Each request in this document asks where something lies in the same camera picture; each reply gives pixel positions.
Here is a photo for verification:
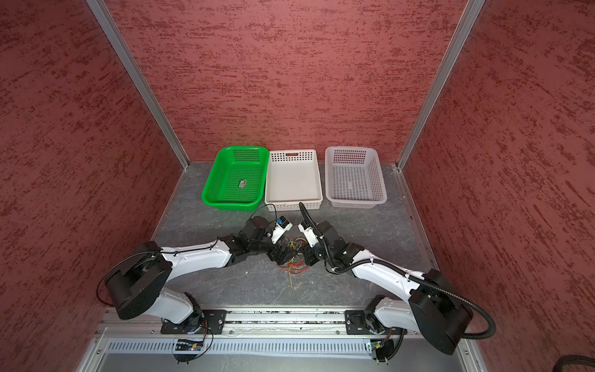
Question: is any yellow wire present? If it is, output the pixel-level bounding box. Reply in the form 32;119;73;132
284;238;308;292

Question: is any red wire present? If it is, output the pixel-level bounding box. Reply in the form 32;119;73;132
278;238;313;276

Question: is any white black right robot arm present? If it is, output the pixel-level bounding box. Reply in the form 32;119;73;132
298;221;473;355

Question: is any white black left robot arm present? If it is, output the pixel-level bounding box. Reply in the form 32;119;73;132
102;216;293;334

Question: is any cream perforated basket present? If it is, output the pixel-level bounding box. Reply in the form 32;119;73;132
264;150;324;212

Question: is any green plastic basket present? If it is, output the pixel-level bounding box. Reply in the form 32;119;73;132
201;146;270;212

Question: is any translucent white slotted basket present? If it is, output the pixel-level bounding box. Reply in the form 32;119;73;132
325;147;387;209

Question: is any right small circuit board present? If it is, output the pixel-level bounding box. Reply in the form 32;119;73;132
367;339;394;363

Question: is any small circuit board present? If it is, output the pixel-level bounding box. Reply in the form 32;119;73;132
367;339;394;363
174;339;204;353

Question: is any left small circuit board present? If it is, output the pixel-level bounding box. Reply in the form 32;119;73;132
174;339;204;353

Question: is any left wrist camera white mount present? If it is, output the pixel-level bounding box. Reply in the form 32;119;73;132
271;216;293;244

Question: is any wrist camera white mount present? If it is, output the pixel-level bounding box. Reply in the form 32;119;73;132
298;221;319;248
271;216;293;244

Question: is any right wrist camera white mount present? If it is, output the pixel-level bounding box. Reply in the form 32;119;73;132
298;221;319;248

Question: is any black corrugated cable conduit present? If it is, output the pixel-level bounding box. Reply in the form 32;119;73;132
297;201;497;340

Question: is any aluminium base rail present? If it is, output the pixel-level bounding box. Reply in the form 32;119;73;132
79;299;487;371

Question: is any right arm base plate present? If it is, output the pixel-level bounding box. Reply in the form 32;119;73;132
344;310;401;336

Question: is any white slotted cable duct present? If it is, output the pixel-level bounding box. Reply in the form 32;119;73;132
104;338;370;359

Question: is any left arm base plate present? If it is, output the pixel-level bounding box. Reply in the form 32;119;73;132
161;309;228;335

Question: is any aluminium corner post right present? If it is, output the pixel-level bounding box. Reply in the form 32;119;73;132
396;0;485;172

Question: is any aluminium corner post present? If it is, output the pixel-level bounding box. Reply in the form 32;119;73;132
86;0;191;171
396;0;485;172

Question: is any aluminium corner post left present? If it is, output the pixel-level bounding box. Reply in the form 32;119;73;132
86;0;191;171

